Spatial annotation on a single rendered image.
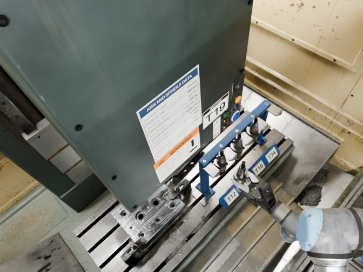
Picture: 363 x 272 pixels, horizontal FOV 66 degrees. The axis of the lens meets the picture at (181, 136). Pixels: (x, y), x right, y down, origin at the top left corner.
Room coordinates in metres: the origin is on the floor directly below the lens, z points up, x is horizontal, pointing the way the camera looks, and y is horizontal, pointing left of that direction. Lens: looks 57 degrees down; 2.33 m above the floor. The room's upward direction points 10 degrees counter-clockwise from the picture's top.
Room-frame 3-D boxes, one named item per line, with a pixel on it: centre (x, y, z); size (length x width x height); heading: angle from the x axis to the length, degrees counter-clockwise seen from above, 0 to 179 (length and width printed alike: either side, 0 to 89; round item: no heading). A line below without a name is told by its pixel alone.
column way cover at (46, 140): (0.86, 0.45, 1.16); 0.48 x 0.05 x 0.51; 125
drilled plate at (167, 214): (0.48, 0.22, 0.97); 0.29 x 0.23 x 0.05; 125
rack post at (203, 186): (0.56, -0.07, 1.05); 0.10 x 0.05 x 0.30; 35
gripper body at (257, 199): (0.37, -0.29, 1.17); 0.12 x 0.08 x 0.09; 35
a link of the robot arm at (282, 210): (0.31, -0.34, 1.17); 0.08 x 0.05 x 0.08; 125
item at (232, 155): (0.58, -0.20, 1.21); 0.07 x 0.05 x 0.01; 35
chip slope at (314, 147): (0.87, -0.34, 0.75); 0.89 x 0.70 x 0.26; 35
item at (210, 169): (0.52, -0.11, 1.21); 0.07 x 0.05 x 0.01; 35
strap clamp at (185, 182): (0.55, 0.06, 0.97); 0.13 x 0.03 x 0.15; 125
